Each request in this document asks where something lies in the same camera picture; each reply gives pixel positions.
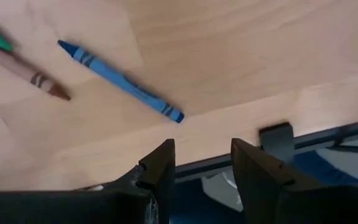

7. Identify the black aluminium table frame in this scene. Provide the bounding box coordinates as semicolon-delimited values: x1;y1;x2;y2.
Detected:
174;117;358;184

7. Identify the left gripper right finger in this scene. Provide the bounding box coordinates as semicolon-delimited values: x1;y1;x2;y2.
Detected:
231;138;358;224

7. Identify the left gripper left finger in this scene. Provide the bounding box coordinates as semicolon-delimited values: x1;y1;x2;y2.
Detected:
0;138;176;224

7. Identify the blue crayon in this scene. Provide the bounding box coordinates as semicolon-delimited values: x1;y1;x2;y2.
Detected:
57;39;185;124

